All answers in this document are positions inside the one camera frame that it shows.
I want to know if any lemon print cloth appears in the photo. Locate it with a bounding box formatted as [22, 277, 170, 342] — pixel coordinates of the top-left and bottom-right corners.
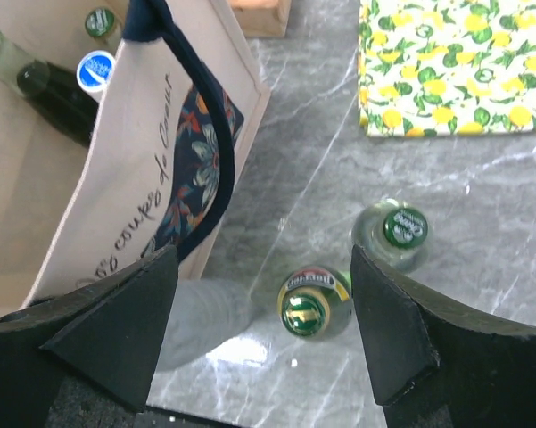
[358, 0, 536, 137]

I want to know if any wooden clothes rack stand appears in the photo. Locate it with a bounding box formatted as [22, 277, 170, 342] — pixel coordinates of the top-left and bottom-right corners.
[228, 0, 292, 38]

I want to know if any clear soda water bottle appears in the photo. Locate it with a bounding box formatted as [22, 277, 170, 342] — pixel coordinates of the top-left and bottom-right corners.
[84, 7, 122, 54]

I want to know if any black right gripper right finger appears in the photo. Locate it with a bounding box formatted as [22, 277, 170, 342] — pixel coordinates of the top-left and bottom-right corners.
[350, 246, 536, 427]

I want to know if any green glass bottle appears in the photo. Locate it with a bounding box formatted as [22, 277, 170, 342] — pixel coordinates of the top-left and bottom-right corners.
[277, 265, 353, 341]

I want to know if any dark cola glass bottle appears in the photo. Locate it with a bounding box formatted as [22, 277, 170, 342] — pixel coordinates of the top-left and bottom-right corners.
[0, 30, 98, 148]

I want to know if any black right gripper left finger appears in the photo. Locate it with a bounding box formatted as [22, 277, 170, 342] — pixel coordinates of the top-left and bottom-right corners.
[0, 246, 178, 427]

